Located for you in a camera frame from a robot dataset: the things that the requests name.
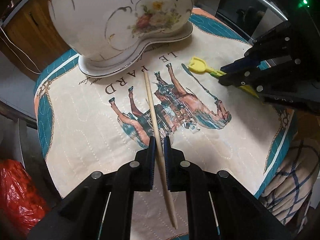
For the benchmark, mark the yellow tulip clip stick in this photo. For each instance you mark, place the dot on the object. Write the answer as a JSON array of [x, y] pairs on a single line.
[[198, 65]]

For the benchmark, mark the wooden chopstick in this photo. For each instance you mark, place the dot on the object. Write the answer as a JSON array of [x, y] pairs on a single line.
[[160, 155]]

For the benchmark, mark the red plastic bag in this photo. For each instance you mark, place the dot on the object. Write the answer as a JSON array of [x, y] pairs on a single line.
[[21, 201]]

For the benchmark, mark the horse print quilted mat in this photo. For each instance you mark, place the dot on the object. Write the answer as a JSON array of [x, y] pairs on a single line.
[[88, 124]]

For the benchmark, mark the plaid cloth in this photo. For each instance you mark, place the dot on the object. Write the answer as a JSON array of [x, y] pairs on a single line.
[[288, 194]]

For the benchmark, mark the wooden lower cabinets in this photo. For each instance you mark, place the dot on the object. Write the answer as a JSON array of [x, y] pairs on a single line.
[[30, 41]]

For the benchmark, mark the floral ceramic utensil holder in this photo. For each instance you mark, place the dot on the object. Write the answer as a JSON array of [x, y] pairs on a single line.
[[110, 35]]

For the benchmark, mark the stainless steel appliance door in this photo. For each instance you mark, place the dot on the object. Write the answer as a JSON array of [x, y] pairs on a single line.
[[249, 18]]

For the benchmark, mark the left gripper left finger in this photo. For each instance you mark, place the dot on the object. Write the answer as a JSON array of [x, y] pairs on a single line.
[[144, 173]]

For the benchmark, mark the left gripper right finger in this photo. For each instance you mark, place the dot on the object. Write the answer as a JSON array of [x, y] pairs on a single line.
[[173, 168]]

